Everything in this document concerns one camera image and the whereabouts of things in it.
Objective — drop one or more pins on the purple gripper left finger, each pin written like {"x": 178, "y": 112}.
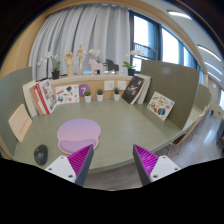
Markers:
{"x": 75, "y": 167}

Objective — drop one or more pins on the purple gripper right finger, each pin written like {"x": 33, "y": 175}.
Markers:
{"x": 152, "y": 167}

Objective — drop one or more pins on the purple mouse pad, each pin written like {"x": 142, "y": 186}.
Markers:
{"x": 78, "y": 133}

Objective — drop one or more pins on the black computer mouse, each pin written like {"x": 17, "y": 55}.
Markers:
{"x": 41, "y": 154}

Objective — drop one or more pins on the colourful picture book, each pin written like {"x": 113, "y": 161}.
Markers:
{"x": 160, "y": 105}

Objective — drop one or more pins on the light wooden board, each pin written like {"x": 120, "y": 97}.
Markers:
{"x": 20, "y": 122}

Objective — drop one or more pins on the white picture card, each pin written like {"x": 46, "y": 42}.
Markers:
{"x": 67, "y": 94}

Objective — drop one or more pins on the small potted plant left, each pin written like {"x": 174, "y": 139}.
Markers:
{"x": 87, "y": 96}

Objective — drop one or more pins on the small potted plant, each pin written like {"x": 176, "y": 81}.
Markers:
{"x": 87, "y": 96}
{"x": 116, "y": 94}
{"x": 100, "y": 95}

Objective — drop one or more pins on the red and white book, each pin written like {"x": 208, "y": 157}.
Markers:
{"x": 46, "y": 95}

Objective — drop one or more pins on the white book behind black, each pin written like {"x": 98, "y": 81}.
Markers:
{"x": 146, "y": 85}

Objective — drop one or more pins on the small potted plant middle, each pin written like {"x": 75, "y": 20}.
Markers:
{"x": 100, "y": 95}

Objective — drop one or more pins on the wooden shelf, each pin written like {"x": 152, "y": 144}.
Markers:
{"x": 105, "y": 82}

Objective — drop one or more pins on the purple number seven sign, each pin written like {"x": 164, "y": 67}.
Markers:
{"x": 83, "y": 88}

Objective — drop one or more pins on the small potted plant right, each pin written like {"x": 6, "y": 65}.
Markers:
{"x": 116, "y": 94}

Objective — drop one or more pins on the green partition panel right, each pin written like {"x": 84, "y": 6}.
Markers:
{"x": 176, "y": 82}

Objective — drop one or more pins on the green partition panel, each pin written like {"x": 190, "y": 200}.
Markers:
{"x": 176, "y": 82}
{"x": 11, "y": 97}

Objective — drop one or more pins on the white books stack left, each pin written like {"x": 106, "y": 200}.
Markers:
{"x": 29, "y": 99}

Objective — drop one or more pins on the green partition panel left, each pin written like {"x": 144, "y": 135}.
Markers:
{"x": 11, "y": 97}

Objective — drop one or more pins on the white orchid black pot right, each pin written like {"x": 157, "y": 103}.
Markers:
{"x": 127, "y": 65}

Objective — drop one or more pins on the white orchid black pot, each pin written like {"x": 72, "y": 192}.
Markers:
{"x": 127, "y": 65}
{"x": 55, "y": 64}

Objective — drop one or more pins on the white orchid black pot left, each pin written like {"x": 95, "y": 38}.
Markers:
{"x": 55, "y": 64}

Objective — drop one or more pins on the pink wooden horse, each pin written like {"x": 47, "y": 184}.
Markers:
{"x": 95, "y": 66}

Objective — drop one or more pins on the black wooden horse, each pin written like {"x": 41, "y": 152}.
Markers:
{"x": 111, "y": 65}

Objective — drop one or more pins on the wooden hand model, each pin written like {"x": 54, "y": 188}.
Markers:
{"x": 69, "y": 60}

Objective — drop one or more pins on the white orchid middle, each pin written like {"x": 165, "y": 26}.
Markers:
{"x": 96, "y": 53}

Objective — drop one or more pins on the wooden mannequin figure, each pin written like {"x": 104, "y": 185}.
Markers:
{"x": 80, "y": 53}

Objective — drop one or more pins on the grey curtain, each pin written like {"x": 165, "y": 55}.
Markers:
{"x": 96, "y": 26}

